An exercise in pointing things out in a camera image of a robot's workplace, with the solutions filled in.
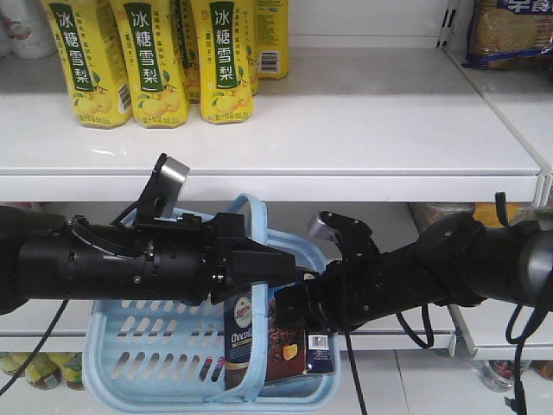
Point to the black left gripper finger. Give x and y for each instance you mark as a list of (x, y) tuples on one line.
[(245, 263)]

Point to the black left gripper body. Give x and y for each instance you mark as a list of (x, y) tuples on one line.
[(182, 259)]

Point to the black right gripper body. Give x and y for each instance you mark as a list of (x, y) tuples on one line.
[(347, 295)]

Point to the blue chocolate cookie box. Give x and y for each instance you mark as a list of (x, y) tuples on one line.
[(290, 352)]

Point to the light blue plastic basket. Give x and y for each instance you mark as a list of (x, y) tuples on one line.
[(164, 357)]

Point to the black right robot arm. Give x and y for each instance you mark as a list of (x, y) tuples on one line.
[(456, 260)]

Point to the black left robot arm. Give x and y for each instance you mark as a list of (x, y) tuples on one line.
[(45, 256)]

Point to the yellow pear drink bottle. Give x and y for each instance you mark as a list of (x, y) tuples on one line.
[(152, 56), (272, 20), (223, 40), (92, 59)]

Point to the white upper store shelf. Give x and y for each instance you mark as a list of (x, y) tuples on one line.
[(376, 124)]

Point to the white right store shelf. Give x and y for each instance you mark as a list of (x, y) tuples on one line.
[(522, 99)]

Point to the white bottle pink label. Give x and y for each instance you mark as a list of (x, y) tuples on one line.
[(28, 29)]

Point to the blue cracker package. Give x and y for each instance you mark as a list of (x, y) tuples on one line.
[(501, 33)]

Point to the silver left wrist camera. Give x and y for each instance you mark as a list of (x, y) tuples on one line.
[(163, 188)]

